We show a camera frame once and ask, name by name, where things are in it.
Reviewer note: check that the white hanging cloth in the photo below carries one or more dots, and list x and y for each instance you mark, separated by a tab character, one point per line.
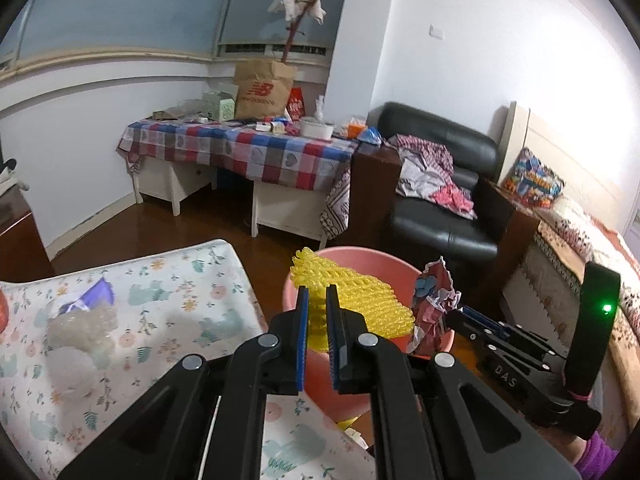
290	2

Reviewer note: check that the dark wooden cabinet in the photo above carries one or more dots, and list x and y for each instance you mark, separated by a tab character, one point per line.
505	240
372	195

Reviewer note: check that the window vent grille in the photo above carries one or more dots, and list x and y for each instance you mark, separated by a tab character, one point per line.
250	48

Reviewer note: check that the white cloth with black trim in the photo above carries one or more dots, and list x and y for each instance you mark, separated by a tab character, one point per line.
7	180

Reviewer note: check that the bed with patterned cover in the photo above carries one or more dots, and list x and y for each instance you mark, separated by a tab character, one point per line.
600	240

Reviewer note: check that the white plastic bag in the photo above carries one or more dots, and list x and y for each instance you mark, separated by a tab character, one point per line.
72	372

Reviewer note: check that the beige headboard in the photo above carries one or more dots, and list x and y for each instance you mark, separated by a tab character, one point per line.
575	145

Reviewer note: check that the blue plastic bag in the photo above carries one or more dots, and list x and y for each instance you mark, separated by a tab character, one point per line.
370	135

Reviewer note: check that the brown patterned hanging cloth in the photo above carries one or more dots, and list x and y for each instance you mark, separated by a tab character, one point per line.
337	205

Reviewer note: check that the plaid tablecloth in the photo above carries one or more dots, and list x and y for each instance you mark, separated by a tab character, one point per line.
240	150

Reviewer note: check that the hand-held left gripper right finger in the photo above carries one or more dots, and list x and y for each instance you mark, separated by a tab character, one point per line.
332	340

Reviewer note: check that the black leather armchair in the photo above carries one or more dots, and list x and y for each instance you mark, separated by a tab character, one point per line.
440	240

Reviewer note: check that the clothes pile on armchair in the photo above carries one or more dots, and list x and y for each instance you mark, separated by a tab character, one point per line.
420	170

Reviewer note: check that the red packet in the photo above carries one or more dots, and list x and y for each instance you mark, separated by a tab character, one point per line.
296	105

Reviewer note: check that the white bowl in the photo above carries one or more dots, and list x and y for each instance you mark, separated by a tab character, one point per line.
315	130

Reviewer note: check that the purple foil wrapper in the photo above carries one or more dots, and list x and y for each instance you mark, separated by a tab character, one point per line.
97	294

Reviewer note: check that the pink patterned garment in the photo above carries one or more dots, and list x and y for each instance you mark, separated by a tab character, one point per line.
455	200

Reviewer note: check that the clear plastic container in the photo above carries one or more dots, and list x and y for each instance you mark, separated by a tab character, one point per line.
190	107

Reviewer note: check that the wooden side cabinet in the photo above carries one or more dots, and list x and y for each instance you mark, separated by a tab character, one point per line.
20	240

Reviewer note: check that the brown paper bag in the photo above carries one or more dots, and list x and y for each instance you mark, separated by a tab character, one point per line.
262	90

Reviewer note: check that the white wall switch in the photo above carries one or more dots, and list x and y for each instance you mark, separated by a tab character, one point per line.
436	32

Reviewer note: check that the red apple with sticker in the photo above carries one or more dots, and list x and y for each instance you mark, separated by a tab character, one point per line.
3	312

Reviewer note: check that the pale green carton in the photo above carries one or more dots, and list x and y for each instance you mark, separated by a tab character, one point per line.
222	107

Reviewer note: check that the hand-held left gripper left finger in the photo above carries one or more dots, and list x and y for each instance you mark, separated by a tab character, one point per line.
301	330

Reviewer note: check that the red white paper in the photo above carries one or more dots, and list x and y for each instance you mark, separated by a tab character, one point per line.
430	305

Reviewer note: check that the orange box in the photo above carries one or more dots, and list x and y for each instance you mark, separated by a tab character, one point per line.
356	127

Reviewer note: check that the pink plastic bin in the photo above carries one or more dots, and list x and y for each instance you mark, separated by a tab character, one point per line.
317	370

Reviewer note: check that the comic print pillow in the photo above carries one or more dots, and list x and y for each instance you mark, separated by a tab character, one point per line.
532	180

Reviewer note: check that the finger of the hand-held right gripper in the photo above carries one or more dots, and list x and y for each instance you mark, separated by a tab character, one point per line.
480	316
462	327

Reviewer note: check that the clear plastic bag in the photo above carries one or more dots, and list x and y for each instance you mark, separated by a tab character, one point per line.
82	327

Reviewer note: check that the yellow foam fruit net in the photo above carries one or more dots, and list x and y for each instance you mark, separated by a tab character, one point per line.
365	300

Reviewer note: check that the wooden coat rack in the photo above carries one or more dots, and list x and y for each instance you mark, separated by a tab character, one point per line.
290	35

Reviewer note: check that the small white box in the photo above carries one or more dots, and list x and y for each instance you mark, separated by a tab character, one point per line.
270	127

